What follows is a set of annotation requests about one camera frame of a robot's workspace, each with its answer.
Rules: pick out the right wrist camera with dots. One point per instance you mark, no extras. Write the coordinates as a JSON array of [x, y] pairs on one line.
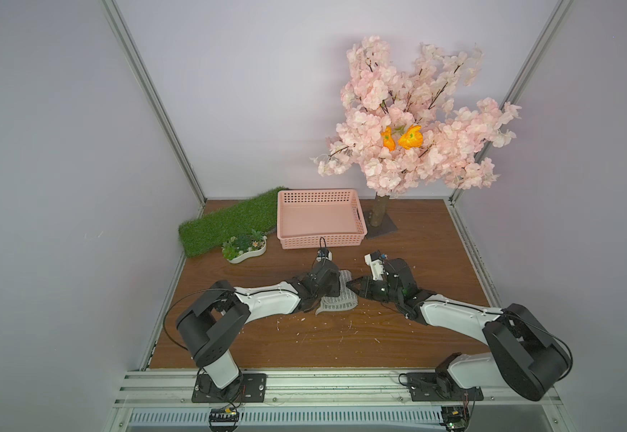
[[375, 262]]

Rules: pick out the grey tree base plate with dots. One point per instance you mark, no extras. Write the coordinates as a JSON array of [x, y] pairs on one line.
[[386, 226]]

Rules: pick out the grey striped square dishcloth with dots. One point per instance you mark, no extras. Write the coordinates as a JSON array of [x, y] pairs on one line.
[[346, 300]]

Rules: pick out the left circuit board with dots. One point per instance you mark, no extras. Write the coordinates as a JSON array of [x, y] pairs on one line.
[[223, 420]]

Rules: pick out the pink plastic basket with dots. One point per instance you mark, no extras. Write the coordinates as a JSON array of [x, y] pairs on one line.
[[310, 218]]

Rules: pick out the circuit board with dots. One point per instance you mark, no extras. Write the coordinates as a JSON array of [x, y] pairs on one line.
[[455, 419], [223, 420]]

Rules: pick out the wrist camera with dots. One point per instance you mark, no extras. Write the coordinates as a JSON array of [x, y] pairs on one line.
[[375, 262], [324, 254]]

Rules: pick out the left aluminium frame post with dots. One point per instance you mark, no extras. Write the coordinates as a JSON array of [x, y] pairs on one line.
[[120, 29]]

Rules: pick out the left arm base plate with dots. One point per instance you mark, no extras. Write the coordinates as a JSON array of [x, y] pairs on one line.
[[249, 387]]

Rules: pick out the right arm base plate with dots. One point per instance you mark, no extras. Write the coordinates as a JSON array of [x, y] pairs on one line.
[[424, 387]]

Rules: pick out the small white plant dish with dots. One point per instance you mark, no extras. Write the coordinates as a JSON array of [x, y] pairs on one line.
[[244, 246]]

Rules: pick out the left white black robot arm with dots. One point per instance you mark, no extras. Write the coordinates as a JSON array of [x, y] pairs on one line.
[[211, 324]]

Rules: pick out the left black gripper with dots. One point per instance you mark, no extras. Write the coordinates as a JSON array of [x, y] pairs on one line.
[[332, 280]]

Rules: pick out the right circuit board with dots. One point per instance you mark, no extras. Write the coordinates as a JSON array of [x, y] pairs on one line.
[[455, 419]]

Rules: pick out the right aluminium frame post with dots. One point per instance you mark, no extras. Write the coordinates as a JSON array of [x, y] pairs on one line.
[[536, 54]]

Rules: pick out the aluminium mounting rail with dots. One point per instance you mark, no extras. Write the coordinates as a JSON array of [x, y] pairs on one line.
[[174, 388]]

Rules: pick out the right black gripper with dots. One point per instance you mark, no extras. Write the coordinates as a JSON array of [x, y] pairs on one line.
[[375, 286]]

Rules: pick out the aluminium frame post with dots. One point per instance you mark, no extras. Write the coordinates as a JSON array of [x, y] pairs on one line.
[[536, 54], [120, 29]]

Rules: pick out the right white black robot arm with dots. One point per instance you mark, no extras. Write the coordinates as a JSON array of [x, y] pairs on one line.
[[522, 355]]

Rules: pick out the pink cherry blossom tree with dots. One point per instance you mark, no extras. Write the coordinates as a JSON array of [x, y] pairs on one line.
[[403, 128]]

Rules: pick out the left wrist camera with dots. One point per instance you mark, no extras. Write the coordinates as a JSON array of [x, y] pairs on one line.
[[324, 254]]

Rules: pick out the green artificial grass mat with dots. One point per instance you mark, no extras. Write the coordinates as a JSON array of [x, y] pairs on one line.
[[213, 229]]

